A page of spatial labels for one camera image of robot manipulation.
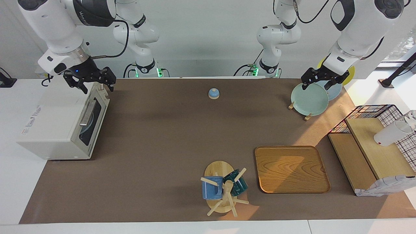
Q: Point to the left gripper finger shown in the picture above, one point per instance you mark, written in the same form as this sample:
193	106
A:
333	84
306	86

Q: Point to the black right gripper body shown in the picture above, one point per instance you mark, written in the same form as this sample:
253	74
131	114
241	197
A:
89	73

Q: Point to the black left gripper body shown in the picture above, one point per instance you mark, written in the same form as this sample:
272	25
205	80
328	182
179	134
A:
325	74

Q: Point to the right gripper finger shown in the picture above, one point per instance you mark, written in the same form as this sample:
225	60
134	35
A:
79	85
110	87

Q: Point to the light blue serving plate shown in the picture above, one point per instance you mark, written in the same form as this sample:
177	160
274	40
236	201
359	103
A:
89	123

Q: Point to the white toaster oven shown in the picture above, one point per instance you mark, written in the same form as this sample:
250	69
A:
55	120

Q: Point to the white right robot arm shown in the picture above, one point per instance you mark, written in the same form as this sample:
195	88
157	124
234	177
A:
55	29

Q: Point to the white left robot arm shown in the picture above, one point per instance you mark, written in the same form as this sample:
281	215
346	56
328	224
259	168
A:
360	29

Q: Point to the light blue racked plate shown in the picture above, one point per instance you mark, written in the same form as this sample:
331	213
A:
335	91

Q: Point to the pale green plate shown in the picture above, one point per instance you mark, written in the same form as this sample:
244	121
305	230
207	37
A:
309	100

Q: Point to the yellow plate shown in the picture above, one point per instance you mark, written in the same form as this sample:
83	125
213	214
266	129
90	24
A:
350	76

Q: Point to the wooden plate rack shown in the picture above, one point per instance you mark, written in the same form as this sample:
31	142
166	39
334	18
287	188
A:
307	116

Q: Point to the black angled stand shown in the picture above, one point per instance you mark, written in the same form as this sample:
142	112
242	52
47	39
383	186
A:
398	70

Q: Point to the white cup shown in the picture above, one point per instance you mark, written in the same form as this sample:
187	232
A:
390	134

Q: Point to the wooden serving tray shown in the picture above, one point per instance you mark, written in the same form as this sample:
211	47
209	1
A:
291	169

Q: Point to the clear glass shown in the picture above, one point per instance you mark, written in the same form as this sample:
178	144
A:
411	117

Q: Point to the wooden stepped shelf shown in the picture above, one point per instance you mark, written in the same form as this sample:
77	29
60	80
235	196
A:
383	152

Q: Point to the brown table mat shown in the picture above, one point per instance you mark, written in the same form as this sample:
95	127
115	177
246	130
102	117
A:
182	139

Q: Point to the small blue bell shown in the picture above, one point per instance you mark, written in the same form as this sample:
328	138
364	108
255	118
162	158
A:
214	94

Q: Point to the white patterned cloth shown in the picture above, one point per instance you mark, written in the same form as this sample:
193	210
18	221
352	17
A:
386	187

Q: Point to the wooden mug tree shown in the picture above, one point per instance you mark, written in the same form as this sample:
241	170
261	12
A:
221	169

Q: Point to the dark green mug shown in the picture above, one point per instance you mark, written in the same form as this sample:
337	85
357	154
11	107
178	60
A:
239	185

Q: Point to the blue mug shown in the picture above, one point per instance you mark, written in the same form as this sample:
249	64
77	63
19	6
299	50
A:
211	188

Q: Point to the black clamp mount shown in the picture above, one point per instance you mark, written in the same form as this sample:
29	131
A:
6	81

